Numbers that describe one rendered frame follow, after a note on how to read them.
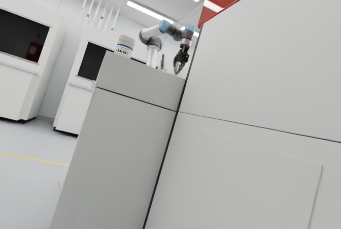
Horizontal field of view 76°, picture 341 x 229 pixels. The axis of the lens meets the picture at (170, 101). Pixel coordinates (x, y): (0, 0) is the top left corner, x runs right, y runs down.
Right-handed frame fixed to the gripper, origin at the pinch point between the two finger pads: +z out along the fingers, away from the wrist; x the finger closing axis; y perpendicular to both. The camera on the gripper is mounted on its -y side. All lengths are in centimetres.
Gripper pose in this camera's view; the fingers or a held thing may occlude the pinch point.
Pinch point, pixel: (176, 72)
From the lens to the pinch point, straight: 157.3
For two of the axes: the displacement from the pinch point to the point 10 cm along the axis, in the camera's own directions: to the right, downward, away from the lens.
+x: 8.9, 2.9, 3.4
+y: 3.5, 0.3, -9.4
